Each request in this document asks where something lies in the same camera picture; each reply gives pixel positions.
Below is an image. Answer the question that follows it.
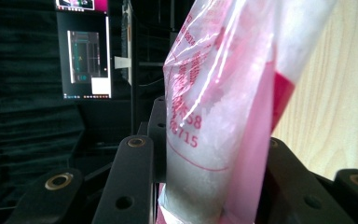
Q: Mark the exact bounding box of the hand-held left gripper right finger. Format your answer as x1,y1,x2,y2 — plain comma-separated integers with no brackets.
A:
255,136,355,224

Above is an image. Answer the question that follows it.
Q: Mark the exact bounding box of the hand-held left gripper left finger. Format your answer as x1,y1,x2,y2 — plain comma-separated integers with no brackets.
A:
91,96,169,224

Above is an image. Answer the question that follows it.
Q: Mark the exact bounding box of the pink printed plastic bag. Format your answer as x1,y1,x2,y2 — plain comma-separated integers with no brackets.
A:
157,0,338,224

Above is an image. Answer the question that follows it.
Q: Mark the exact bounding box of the white paper label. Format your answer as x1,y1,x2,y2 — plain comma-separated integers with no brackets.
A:
114,55,132,70

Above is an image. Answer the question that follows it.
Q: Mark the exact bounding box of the computer monitor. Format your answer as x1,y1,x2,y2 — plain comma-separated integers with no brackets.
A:
55,12,113,101
55,0,109,14

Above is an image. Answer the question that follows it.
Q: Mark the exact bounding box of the dark curtain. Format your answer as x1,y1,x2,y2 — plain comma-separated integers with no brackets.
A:
0,0,85,209

